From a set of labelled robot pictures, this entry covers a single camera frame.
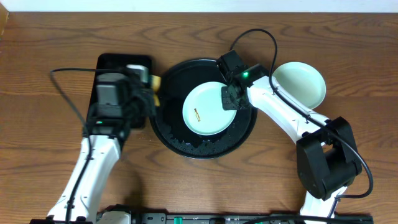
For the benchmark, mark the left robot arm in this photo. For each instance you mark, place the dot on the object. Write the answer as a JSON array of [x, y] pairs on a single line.
[[80, 201]]

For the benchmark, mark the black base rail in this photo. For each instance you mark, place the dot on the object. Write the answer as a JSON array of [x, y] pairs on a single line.
[[163, 218]]

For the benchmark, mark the black rectangular tray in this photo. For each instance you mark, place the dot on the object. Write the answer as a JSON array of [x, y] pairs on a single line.
[[114, 61]]

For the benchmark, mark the green yellow sponge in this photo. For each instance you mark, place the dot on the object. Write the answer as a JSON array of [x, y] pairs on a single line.
[[155, 85]]

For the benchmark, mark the light blue plate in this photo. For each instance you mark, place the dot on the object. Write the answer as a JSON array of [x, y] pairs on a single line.
[[302, 81], [203, 111]]

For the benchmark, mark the black round tray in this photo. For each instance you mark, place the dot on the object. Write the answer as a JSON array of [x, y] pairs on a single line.
[[168, 123]]

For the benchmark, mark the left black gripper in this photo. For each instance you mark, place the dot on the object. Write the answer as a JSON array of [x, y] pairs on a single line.
[[147, 97]]

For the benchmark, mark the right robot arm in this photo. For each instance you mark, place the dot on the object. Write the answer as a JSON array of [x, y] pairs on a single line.
[[328, 160]]

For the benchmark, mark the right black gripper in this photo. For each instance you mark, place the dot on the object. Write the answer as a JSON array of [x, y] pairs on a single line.
[[226, 104]]

